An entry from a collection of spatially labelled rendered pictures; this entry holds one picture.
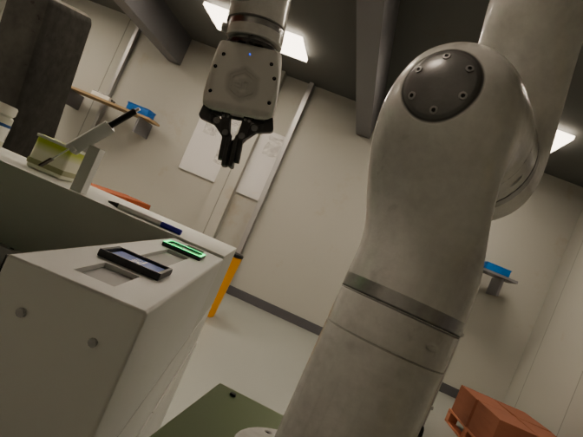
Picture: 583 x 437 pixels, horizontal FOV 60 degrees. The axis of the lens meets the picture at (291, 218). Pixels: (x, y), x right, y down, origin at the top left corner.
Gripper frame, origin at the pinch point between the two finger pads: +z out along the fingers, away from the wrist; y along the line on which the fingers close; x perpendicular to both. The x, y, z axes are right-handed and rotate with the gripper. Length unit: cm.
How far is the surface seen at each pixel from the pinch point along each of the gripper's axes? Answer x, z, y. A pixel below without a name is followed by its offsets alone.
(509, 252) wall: 568, -22, 321
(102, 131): 17.4, -1.6, -24.2
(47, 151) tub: 26.1, 3.2, -36.6
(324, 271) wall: 608, 51, 95
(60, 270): -38.8, 14.7, -5.2
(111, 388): -39.9, 21.1, -0.2
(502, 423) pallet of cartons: 318, 123, 218
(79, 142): 17.1, 1.2, -27.6
